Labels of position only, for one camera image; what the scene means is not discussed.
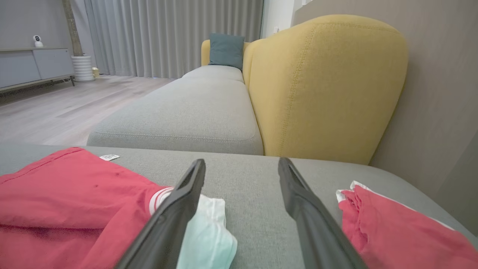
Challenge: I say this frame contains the red shorts with white trim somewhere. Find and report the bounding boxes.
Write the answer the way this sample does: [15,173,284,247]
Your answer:
[335,181,478,269]

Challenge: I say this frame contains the green potted tree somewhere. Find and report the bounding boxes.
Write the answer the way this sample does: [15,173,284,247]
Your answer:
[62,0,84,57]

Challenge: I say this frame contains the grey window curtain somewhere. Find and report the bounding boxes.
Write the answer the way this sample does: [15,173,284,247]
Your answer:
[84,0,265,79]

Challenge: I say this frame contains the red white basketball jersey shirt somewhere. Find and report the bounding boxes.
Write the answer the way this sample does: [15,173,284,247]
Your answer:
[0,147,238,269]

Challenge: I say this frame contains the teal throw pillow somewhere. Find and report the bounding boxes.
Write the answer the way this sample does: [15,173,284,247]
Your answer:
[208,33,246,71]

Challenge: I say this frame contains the large grey sofa ottoman cushion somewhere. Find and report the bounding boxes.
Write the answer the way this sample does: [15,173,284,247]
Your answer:
[0,144,478,269]

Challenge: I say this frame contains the grey low television cabinet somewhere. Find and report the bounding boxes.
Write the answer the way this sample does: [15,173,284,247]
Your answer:
[0,47,75,94]

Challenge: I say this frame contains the grey sofa seat cushion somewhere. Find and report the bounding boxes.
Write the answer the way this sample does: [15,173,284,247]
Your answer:
[182,65,245,83]
[87,77,264,156]

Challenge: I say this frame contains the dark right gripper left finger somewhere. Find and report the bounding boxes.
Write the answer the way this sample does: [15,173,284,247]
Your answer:
[114,159,207,269]

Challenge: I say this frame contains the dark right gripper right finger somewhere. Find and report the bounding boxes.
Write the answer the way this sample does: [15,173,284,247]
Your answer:
[277,157,368,269]

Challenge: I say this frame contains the white ribbed plant pot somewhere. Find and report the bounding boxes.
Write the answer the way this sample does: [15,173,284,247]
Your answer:
[71,55,96,83]

